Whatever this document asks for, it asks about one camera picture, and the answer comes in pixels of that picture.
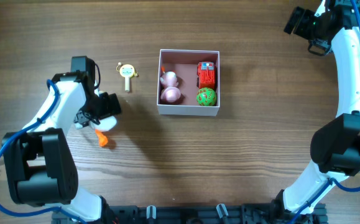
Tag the pink pig toy figure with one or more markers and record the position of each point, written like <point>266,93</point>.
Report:
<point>169,81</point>

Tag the green numbered ball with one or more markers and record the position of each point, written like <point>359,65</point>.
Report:
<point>206,97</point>

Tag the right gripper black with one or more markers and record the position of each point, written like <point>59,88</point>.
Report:
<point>317,47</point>

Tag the pink open cardboard box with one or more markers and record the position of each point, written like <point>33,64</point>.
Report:
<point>185,64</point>

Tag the white yellow duck plush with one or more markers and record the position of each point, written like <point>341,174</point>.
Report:
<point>106,125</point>

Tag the red toy fire truck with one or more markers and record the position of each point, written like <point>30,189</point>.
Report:
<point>206,75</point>

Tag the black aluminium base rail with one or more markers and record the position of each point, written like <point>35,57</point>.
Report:
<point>243,214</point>

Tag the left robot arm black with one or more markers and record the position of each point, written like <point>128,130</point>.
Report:
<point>39,165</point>

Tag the yellow wooden rattle toy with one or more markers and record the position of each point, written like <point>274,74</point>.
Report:
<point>127,71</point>

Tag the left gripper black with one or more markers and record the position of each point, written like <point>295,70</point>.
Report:
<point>84,117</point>

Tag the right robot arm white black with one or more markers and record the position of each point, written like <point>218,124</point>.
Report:
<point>335,148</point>

